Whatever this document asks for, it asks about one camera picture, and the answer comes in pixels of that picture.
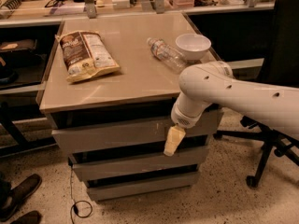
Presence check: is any grey drawer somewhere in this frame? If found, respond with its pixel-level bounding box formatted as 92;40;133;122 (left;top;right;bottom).
87;172;200;202
51;109;224;155
73;146;208;181

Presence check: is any black hair brush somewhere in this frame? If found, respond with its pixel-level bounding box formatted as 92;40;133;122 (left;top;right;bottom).
0;0;21;19

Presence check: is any white bowl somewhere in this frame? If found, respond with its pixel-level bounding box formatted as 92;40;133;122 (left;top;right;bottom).
176;34;211;62

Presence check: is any clear plastic water bottle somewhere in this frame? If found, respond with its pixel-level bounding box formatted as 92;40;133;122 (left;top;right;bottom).
147;37;187;74

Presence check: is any brown chip bag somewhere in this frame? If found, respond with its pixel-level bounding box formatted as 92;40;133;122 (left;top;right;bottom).
57;30;121;83

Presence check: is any grey bottom drawer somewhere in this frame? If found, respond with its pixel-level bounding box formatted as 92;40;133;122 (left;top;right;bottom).
87;172;200;202

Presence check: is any black floor cable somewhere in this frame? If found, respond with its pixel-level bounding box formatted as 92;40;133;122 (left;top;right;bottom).
68;165;94;224

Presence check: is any black office chair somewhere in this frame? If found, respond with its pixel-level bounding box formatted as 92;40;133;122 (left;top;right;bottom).
214;0;299;188

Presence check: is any grey drawer cabinet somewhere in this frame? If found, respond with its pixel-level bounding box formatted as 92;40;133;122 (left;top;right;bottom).
40;13;222;189

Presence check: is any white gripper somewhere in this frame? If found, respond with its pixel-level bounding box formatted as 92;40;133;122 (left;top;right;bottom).
164;105;200;157

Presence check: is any grey middle drawer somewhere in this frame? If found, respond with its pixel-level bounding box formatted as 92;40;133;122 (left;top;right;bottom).
73;146;208;181

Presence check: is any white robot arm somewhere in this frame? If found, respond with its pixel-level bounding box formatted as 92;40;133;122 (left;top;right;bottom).
164;61;299;156

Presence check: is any grey top drawer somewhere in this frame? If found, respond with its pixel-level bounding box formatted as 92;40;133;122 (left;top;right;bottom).
51;109;224;155

